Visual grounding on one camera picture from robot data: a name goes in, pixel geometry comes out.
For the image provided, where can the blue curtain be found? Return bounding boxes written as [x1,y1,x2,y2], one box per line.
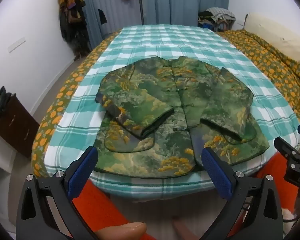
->
[144,0,229,28]
[71,0,143,39]

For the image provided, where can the dark brown cabinet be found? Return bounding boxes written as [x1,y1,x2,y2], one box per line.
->
[0,94,40,158]

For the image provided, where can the green landscape print jacket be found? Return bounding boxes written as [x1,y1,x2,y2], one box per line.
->
[94,56,270,179]

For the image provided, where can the cream pillow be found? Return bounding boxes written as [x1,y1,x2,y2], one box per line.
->
[245,12,300,65]

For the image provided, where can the black hanging cloth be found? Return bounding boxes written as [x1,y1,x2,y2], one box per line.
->
[98,9,108,26]

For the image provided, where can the orange flower bedsheet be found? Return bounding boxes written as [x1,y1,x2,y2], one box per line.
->
[31,29,300,178]

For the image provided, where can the dark hanging coats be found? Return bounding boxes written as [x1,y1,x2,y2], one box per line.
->
[59,0,92,61]

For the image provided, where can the dark cloth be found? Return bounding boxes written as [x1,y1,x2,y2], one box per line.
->
[0,86,17,128]

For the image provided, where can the person's left hand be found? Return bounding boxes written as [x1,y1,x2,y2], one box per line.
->
[94,222,147,240]

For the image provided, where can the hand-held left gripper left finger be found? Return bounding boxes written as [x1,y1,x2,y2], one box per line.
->
[16,146,100,240]

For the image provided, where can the teal checked blanket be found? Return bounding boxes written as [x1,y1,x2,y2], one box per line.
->
[44,24,300,200]

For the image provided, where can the white shelf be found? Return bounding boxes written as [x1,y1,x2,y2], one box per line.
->
[0,129,18,180]

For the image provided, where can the white fluffy cloth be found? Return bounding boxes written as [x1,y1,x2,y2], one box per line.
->
[282,207,299,232]

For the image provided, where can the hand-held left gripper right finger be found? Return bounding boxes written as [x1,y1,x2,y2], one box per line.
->
[201,147,283,240]

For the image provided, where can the person's orange clothing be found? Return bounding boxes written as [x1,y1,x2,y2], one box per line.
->
[71,152,300,240]

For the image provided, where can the pile of clothes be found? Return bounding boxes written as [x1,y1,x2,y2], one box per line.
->
[198,7,237,33]

